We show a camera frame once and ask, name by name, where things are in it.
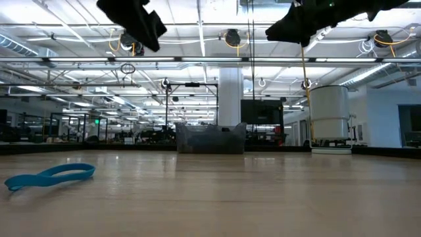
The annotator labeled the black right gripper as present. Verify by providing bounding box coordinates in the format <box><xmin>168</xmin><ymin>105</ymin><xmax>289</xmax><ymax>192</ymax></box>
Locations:
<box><xmin>265</xmin><ymin>0</ymin><xmax>379</xmax><ymax>47</ymax></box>

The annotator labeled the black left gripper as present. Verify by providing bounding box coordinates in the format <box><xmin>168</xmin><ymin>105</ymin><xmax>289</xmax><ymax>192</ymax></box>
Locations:
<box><xmin>96</xmin><ymin>0</ymin><xmax>168</xmax><ymax>53</ymax></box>

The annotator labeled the grey plastic bin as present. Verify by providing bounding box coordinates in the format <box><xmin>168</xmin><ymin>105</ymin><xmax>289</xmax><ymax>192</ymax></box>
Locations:
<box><xmin>175</xmin><ymin>122</ymin><xmax>247</xmax><ymax>155</ymax></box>

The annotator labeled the small blue rubber band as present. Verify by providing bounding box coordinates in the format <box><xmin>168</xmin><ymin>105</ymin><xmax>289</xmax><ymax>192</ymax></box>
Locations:
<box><xmin>4</xmin><ymin>163</ymin><xmax>96</xmax><ymax>192</ymax></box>

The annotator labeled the long ceiling light strip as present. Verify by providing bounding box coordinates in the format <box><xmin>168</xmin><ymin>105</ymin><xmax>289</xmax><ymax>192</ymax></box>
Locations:
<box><xmin>0</xmin><ymin>56</ymin><xmax>421</xmax><ymax>64</ymax></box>

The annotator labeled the black monitor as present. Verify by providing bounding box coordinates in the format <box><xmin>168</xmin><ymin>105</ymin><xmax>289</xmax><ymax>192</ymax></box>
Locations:
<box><xmin>240</xmin><ymin>99</ymin><xmax>285</xmax><ymax>126</ymax></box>

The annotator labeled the white cylinder on stand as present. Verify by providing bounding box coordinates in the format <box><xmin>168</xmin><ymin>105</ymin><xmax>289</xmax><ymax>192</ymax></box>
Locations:
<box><xmin>309</xmin><ymin>84</ymin><xmax>355</xmax><ymax>155</ymax></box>

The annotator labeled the white building column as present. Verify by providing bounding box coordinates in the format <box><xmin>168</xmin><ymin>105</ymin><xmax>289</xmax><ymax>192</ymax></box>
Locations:
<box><xmin>218</xmin><ymin>67</ymin><xmax>244</xmax><ymax>126</ymax></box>

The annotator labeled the grey ceiling beam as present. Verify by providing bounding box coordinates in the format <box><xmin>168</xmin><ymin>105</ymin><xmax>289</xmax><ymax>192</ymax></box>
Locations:
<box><xmin>0</xmin><ymin>82</ymin><xmax>142</xmax><ymax>88</ymax></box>

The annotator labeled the white coiled ceiling cable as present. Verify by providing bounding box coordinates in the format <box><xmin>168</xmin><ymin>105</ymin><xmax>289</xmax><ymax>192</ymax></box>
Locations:
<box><xmin>357</xmin><ymin>38</ymin><xmax>376</xmax><ymax>57</ymax></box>

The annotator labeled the ribbed ventilation duct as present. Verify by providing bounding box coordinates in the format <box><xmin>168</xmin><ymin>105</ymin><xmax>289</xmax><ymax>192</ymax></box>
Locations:
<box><xmin>338</xmin><ymin>49</ymin><xmax>421</xmax><ymax>87</ymax></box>
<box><xmin>0</xmin><ymin>32</ymin><xmax>59</xmax><ymax>68</ymax></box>

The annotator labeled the black workstation frame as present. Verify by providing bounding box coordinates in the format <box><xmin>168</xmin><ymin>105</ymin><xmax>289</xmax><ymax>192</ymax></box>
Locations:
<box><xmin>48</xmin><ymin>112</ymin><xmax>109</xmax><ymax>143</ymax></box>

